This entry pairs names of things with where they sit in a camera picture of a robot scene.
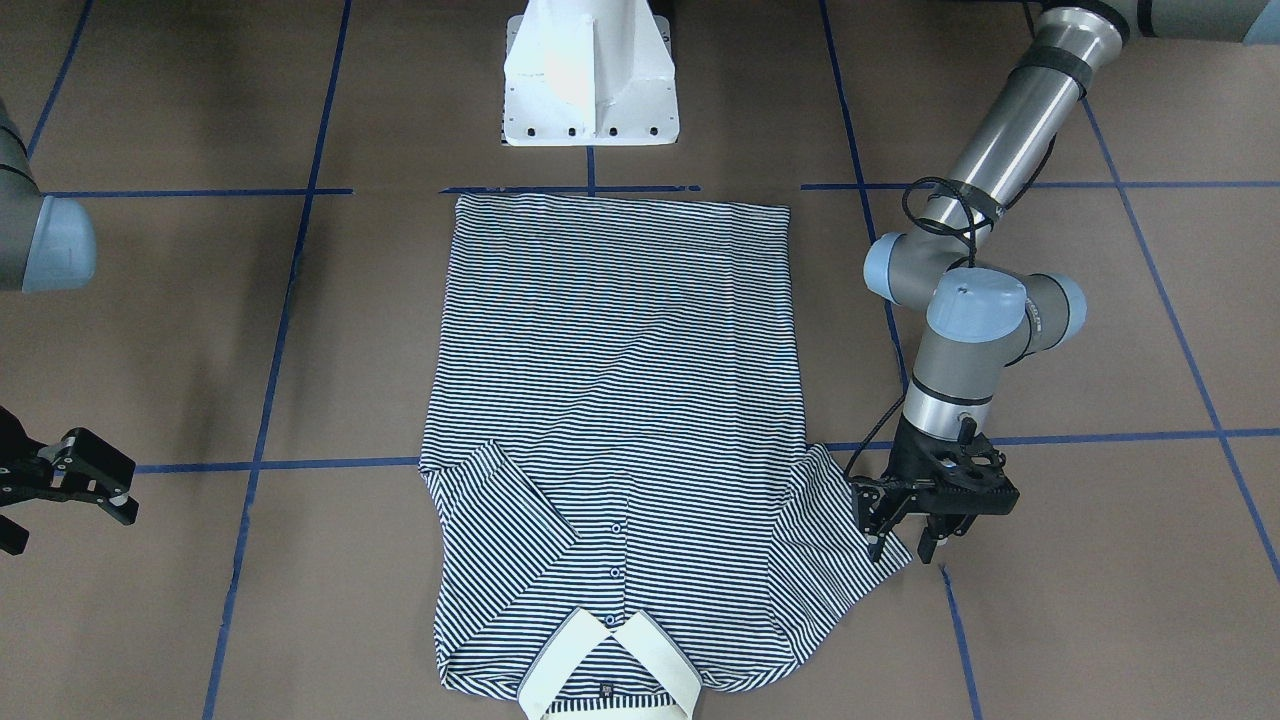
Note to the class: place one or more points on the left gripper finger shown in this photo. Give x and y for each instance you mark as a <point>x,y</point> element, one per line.
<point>937,528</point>
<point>880,505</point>

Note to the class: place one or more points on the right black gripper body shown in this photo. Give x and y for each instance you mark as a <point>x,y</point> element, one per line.
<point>14,462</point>

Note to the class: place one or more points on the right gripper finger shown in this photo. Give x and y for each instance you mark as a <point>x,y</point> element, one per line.
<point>93,471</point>
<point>13,537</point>

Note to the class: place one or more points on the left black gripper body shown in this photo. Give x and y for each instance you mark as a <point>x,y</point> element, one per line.
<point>908,455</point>

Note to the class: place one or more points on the striped polo shirt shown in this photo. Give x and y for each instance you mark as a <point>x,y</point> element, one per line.
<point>616,450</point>

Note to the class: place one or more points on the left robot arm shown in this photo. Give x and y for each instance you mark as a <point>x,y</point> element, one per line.
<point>979,318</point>

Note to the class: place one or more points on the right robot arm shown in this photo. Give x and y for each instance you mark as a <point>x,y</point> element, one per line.
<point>48,244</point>

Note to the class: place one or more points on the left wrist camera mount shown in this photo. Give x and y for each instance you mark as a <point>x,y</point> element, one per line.
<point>968,462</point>

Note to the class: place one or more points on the white pedestal column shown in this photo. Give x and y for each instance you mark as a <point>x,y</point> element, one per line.
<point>590,73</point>

